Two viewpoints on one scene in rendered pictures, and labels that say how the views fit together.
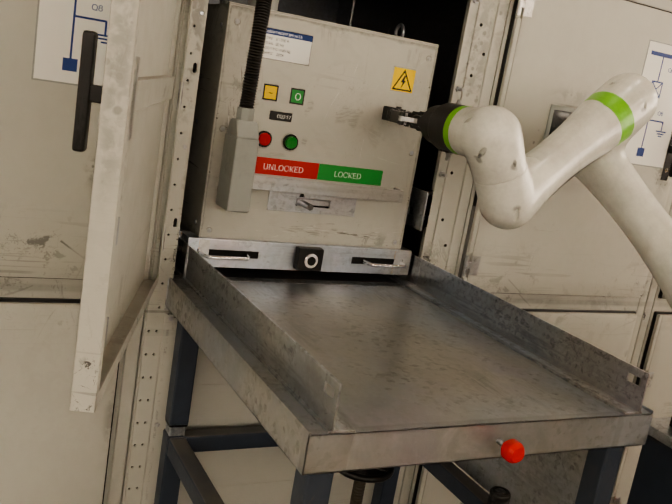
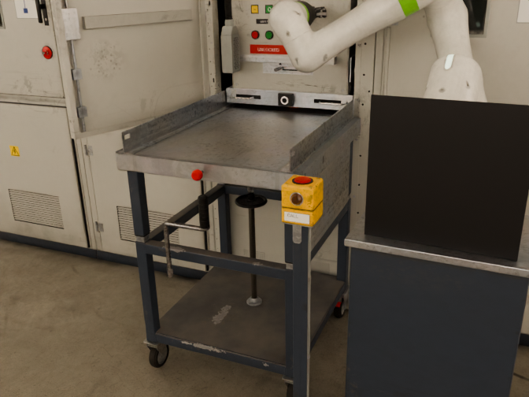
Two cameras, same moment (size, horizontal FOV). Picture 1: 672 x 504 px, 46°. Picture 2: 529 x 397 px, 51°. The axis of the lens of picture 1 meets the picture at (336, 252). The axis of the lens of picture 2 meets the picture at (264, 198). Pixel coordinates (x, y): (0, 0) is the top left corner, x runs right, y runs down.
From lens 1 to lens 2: 164 cm
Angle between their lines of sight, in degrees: 50
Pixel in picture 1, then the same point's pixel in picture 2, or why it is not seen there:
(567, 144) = (348, 16)
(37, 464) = (175, 187)
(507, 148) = (279, 24)
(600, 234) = (505, 82)
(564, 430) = (239, 173)
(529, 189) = (303, 47)
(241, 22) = not seen: outside the picture
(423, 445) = (164, 166)
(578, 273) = not seen: hidden behind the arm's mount
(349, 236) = (312, 87)
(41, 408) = not seen: hidden behind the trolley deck
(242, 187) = (227, 60)
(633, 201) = (441, 51)
